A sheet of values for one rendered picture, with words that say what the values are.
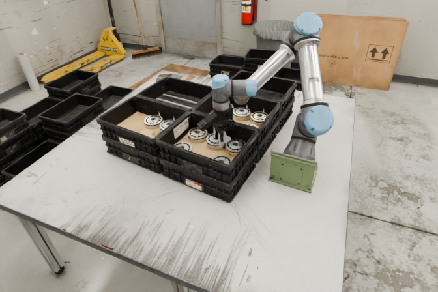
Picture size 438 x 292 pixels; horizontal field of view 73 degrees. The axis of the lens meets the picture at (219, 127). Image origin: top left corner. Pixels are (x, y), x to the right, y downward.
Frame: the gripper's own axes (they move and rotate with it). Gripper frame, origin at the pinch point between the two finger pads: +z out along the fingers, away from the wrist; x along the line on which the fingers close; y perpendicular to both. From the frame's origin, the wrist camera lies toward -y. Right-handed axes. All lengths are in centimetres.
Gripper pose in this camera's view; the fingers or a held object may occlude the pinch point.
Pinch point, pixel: (218, 143)
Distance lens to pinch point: 145.5
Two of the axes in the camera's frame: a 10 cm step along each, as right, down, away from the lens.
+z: 0.3, 8.3, 5.6
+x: -3.9, -5.1, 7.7
